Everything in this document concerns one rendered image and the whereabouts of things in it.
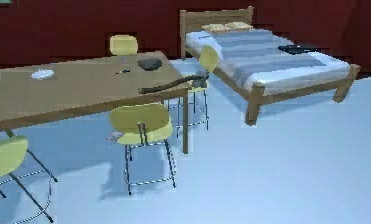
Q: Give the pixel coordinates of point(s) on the yellow chair with metal legs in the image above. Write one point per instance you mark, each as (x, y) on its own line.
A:
(6, 156)
(123, 44)
(143, 123)
(208, 60)

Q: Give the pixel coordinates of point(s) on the dark grey flat object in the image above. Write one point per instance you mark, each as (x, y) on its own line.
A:
(149, 63)

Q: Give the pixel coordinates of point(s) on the small black object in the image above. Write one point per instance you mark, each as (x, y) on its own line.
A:
(123, 71)

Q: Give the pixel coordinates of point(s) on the small grey cloth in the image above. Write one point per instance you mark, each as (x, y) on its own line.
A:
(115, 136)

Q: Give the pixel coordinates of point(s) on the tan pillow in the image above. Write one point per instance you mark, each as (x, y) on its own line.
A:
(215, 28)
(239, 25)

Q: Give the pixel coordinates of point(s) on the wooden bed with striped blanket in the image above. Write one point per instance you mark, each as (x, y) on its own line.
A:
(269, 63)

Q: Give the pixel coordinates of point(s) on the brown wooden table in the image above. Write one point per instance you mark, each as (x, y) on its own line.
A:
(83, 86)

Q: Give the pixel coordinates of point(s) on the black flat object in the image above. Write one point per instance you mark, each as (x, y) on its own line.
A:
(297, 49)

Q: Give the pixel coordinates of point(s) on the white plate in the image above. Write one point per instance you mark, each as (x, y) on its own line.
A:
(42, 74)

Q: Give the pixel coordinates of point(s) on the green framed picture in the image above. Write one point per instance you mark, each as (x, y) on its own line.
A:
(1, 1)

